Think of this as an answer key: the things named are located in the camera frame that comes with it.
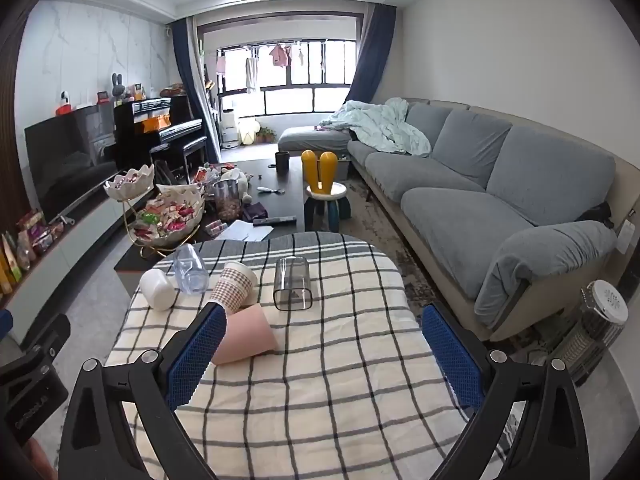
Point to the hanging white trousers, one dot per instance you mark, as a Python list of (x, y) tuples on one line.
[(252, 75)]

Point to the black bag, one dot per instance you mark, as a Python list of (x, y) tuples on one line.
[(597, 214)]

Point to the row of snack packets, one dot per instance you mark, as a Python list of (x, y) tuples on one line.
[(30, 240)]

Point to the patterned rug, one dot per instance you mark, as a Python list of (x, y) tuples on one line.
[(382, 232)]

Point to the clear jar of nuts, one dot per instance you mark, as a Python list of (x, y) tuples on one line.
[(226, 202)]

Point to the light green blanket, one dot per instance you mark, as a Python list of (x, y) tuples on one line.
[(385, 127)]

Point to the yellow rabbit ear stool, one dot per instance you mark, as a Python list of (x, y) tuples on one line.
[(322, 170)]

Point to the black cup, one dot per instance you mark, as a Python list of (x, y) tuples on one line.
[(283, 162)]

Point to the grey television cabinet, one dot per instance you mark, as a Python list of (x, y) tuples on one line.
[(75, 245)]

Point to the white electric heater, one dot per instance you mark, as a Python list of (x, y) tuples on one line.
[(595, 325)]

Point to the glowing floor lamp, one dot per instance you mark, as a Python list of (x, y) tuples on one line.
[(248, 132)]

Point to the checked tablecloth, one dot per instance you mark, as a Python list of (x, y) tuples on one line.
[(330, 360)]

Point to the grey rabbit toy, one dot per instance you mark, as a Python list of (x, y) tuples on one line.
[(118, 87)]

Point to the white floor appliance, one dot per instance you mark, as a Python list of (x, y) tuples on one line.
[(229, 127)]

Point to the black piano stool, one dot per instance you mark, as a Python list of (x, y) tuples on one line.
[(180, 147)]

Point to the black remote control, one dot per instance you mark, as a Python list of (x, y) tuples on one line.
[(274, 220)]

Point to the beige plush toy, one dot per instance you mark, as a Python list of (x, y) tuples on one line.
[(236, 180)]

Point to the potted plant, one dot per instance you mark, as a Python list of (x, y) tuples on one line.
[(266, 135)]

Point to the hanging pink garment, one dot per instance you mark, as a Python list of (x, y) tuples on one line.
[(280, 56)]

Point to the black piano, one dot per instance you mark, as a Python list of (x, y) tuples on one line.
[(165, 120)]

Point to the tiered white snack bowl stand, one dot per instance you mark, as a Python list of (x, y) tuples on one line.
[(170, 215)]

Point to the white paper sheets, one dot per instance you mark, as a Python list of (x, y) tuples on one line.
[(245, 231)]

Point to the blue grey curtain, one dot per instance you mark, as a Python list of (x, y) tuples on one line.
[(187, 75), (372, 55)]

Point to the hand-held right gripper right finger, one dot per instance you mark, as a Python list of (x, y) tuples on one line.
[(452, 360)]

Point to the white cup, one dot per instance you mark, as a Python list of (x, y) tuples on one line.
[(157, 290)]

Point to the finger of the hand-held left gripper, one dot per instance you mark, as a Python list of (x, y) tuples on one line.
[(47, 332)]

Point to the clear blue cup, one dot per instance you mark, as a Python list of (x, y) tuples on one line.
[(191, 272)]

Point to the black television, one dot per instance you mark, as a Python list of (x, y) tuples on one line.
[(65, 160)]

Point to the grey sofa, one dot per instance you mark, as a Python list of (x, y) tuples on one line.
[(500, 185)]

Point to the pink cup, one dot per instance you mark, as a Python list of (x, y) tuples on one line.
[(247, 335)]

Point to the brown checked paper cup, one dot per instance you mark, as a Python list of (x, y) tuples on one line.
[(232, 287)]

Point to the clear grey cup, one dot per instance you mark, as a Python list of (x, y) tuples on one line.
[(292, 290)]

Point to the dark coffee table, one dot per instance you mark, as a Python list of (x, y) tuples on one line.
[(280, 195)]

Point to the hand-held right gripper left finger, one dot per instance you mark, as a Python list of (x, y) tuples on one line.
[(197, 355)]

